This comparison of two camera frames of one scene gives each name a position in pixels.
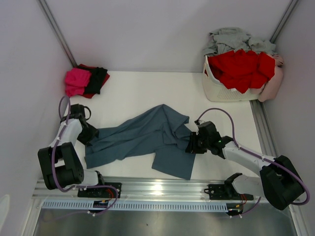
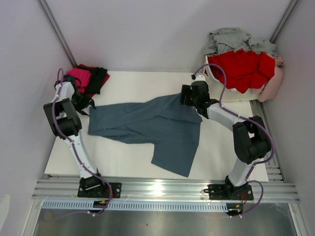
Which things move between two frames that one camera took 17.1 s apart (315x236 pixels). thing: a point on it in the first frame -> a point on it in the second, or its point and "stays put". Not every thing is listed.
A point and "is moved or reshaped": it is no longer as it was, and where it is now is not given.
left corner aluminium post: x=57 y=31 stays put
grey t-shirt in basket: x=229 y=39 stays put
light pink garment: x=269 y=91 stays put
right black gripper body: x=198 y=144 -> x=190 y=100
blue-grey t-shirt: x=163 y=132 is moved or reshaped
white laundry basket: x=215 y=91 stays put
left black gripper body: x=87 y=133 -> x=80 y=102
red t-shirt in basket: x=242 y=70 stays put
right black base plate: x=227 y=191 stays put
